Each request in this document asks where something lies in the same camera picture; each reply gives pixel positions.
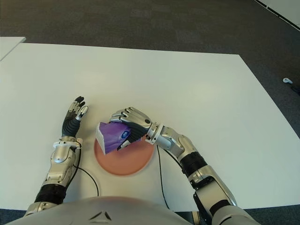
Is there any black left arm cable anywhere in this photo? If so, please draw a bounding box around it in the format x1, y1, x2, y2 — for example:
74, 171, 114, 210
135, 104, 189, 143
63, 145, 100, 197

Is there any purple tissue paper pack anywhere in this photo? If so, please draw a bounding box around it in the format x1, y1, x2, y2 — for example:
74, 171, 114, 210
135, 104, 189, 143
95, 121, 132, 155

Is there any robot right hand black silver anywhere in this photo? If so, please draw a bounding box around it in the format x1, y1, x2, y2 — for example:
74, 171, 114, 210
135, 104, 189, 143
109, 106, 153, 152

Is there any robot left hand black silver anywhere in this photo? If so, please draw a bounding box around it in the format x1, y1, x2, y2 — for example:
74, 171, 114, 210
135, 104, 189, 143
61, 95, 90, 138

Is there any pink round plate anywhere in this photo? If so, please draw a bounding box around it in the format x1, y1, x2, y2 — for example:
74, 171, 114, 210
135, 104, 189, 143
93, 135, 155, 176

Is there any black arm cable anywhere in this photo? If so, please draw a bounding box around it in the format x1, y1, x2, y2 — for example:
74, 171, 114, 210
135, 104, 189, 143
156, 145, 172, 210
63, 145, 100, 197

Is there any silver robot torso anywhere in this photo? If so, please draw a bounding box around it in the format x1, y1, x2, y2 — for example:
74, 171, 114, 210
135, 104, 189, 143
0, 196, 188, 225

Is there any white side table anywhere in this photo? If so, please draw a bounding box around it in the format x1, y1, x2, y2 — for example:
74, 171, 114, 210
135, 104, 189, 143
0, 37, 26, 62

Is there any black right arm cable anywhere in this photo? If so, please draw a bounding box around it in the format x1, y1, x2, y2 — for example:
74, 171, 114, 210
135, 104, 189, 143
156, 145, 172, 210

